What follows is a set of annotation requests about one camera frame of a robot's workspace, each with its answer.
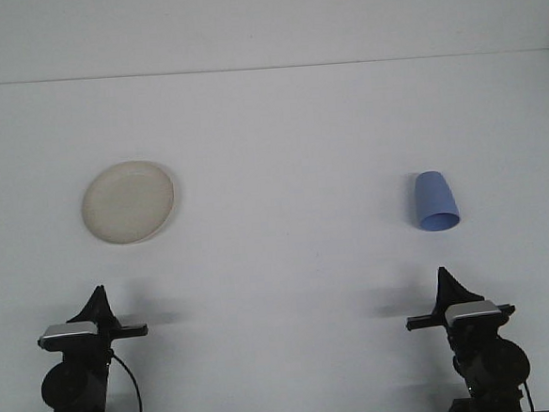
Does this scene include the long black arm cable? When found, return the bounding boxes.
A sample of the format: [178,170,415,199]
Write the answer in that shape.
[107,348,144,412]

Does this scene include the pale blue cup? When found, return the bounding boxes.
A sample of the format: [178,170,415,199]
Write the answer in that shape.
[411,167,463,234]

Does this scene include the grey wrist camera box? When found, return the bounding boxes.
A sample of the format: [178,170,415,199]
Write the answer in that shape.
[443,299,502,328]
[36,321,102,354]

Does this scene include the pale round plate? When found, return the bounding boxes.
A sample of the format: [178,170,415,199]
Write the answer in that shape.
[77,157,180,249]

